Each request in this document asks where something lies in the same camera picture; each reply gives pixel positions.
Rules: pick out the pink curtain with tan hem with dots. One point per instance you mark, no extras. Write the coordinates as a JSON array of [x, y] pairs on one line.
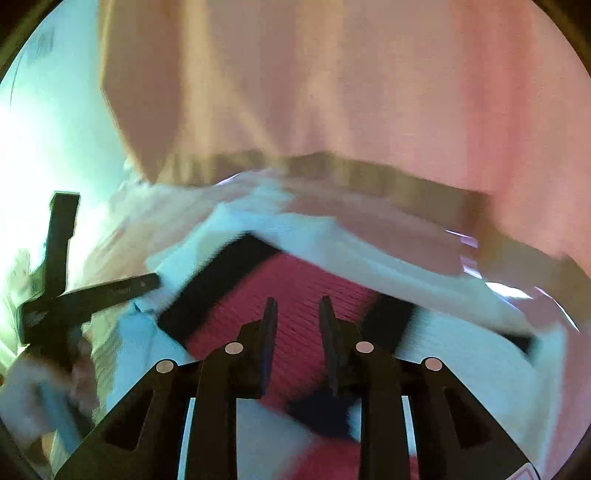
[[323, 83]]

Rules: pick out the white knit sweater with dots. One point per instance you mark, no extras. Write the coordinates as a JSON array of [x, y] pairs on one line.
[[369, 258]]

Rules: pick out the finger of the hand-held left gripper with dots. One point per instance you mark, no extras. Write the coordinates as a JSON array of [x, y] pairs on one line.
[[124, 290]]

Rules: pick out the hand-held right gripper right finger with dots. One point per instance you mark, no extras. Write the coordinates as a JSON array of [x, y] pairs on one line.
[[327, 332]]

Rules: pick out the pink patterned bedsheet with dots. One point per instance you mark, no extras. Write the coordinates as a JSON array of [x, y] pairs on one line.
[[392, 217]]

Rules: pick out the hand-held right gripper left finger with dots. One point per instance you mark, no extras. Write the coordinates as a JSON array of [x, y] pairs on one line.
[[270, 332]]

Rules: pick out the person's left hand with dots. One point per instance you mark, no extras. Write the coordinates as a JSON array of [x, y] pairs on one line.
[[37, 383]]

